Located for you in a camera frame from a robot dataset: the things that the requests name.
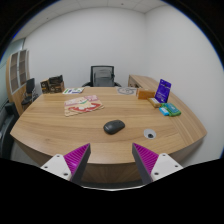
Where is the brown printed cardboard box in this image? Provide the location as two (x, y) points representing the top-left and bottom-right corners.
(40, 79), (51, 95)

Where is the black computer mouse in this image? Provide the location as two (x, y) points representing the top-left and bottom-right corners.
(103, 119), (126, 136)

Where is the cartoon print mouse pad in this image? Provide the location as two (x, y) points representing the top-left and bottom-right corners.
(63, 94), (105, 118)

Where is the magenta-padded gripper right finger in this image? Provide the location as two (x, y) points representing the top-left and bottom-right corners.
(132, 143), (184, 185)

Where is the small green box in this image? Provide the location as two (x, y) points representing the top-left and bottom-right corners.
(162, 102), (182, 118)

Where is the wooden shelf unit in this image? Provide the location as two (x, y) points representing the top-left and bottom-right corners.
(5, 49), (31, 116)

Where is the white sheet with grey spiral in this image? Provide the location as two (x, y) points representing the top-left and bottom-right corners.
(116, 86), (138, 97)

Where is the black cardboard box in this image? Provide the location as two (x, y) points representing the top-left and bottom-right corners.
(48, 75), (64, 87)

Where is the wooden side cabinet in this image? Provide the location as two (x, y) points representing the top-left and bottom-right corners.
(128, 74), (161, 91)

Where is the orange cardboard box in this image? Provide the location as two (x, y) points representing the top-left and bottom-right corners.
(136, 88), (157, 100)

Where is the purple card package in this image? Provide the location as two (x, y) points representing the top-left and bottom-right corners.
(154, 78), (172, 104)

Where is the small blue box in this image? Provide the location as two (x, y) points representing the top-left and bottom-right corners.
(158, 105), (170, 117)

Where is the black mesh office chair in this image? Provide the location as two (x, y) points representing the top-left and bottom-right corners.
(82, 65), (122, 88)

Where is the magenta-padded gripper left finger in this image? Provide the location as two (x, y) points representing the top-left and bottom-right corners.
(40, 143), (92, 185)

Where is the large black chair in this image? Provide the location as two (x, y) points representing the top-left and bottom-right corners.
(0, 101), (19, 159)

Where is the small tan box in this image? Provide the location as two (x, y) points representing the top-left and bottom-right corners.
(147, 97), (162, 108)

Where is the small black office chair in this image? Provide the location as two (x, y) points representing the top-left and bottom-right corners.
(21, 77), (39, 108)

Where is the white printed paper sheet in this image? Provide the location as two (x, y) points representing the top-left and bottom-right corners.
(62, 87), (85, 95)

